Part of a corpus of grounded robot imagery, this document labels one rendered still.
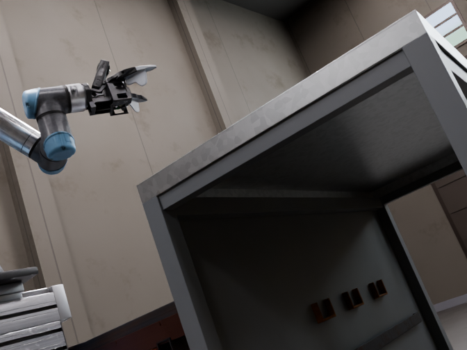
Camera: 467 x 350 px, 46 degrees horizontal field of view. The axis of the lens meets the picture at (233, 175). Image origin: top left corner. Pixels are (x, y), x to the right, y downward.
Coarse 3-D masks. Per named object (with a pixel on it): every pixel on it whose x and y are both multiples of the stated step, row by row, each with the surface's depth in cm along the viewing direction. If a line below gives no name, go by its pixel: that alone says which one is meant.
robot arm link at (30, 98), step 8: (40, 88) 143; (48, 88) 143; (56, 88) 144; (64, 88) 144; (24, 96) 140; (32, 96) 140; (40, 96) 141; (48, 96) 142; (56, 96) 143; (64, 96) 143; (24, 104) 142; (32, 104) 140; (40, 104) 141; (48, 104) 141; (56, 104) 142; (64, 104) 144; (32, 112) 141; (40, 112) 140
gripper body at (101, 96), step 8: (104, 80) 151; (88, 88) 147; (104, 88) 151; (112, 88) 149; (120, 88) 151; (128, 88) 151; (88, 96) 146; (96, 96) 149; (104, 96) 150; (112, 96) 148; (120, 96) 150; (128, 96) 150; (88, 104) 147; (96, 104) 149; (104, 104) 150; (112, 104) 149; (120, 104) 151; (128, 104) 153; (96, 112) 150; (104, 112) 150; (112, 112) 152; (128, 112) 155
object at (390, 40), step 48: (384, 48) 83; (288, 96) 91; (384, 96) 112; (240, 144) 96; (288, 144) 119; (336, 144) 133; (384, 144) 151; (432, 144) 174; (144, 192) 108; (240, 192) 139; (288, 192) 160; (336, 192) 189; (384, 192) 214
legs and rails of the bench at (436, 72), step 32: (384, 64) 83; (416, 64) 80; (448, 64) 87; (352, 96) 86; (448, 96) 77; (288, 128) 92; (448, 128) 77; (224, 160) 99; (256, 160) 98; (192, 192) 102
